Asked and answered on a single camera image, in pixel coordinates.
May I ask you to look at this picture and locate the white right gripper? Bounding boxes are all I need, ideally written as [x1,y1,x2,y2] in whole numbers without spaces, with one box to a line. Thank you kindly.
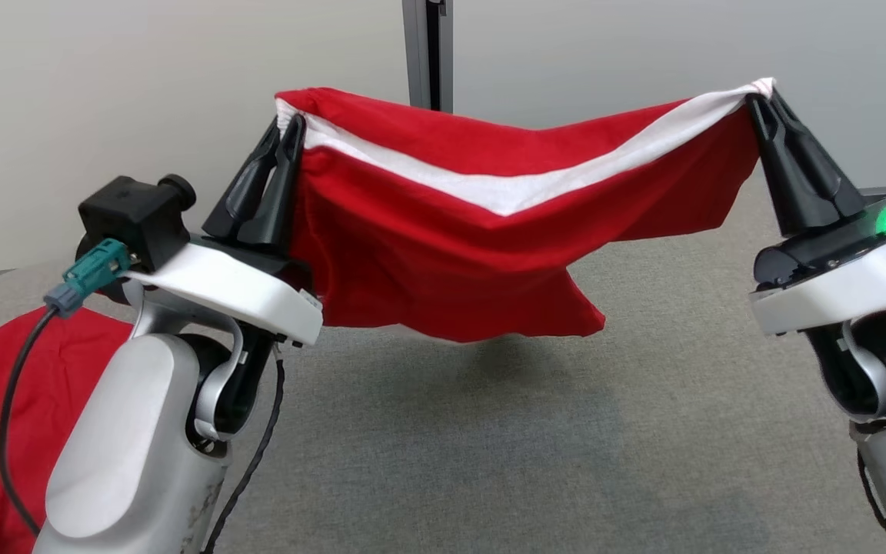
[746,87,886,338]

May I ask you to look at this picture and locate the red basketball jersey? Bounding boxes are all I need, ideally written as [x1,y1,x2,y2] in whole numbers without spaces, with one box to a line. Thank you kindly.
[273,76,777,344]

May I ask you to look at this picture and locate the grey fabric sofa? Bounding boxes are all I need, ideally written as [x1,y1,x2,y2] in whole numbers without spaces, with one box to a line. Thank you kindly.
[0,165,886,554]

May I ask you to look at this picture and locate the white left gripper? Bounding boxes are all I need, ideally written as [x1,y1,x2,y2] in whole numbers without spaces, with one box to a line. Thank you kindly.
[124,114,325,349]

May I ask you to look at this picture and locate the grey double partition post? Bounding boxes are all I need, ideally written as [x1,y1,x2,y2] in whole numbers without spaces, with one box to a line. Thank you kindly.
[401,0,455,115]

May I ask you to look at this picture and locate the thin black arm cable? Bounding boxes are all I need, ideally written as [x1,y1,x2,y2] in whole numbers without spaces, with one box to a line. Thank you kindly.
[202,346,288,554]

